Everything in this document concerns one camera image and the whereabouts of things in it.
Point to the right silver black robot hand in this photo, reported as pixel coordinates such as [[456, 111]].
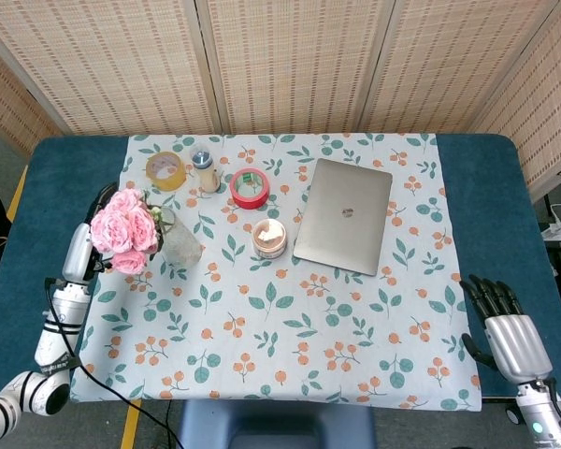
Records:
[[516, 341]]

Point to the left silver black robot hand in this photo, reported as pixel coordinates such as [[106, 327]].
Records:
[[81, 245]]

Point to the pink rose bouquet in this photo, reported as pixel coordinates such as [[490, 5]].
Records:
[[124, 229]]

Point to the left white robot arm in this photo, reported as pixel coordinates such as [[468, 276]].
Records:
[[47, 346]]

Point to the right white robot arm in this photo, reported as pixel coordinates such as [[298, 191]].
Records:
[[542, 416]]

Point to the clear glass jar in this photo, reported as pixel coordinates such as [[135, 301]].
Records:
[[180, 241]]

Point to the yellow packing tape roll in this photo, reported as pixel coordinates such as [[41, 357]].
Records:
[[166, 170]]

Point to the small bottle with blue cap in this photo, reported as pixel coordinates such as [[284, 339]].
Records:
[[205, 170]]

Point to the red tape roll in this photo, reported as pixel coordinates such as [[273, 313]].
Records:
[[248, 188]]

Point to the round jar with pink contents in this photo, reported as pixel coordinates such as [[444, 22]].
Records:
[[268, 239]]

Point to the silver closed laptop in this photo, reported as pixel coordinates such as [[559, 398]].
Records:
[[343, 215]]

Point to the floral patterned tablecloth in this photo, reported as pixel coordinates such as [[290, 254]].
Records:
[[280, 327]]

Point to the bamboo folding screen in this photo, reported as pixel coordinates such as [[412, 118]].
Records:
[[280, 65]]

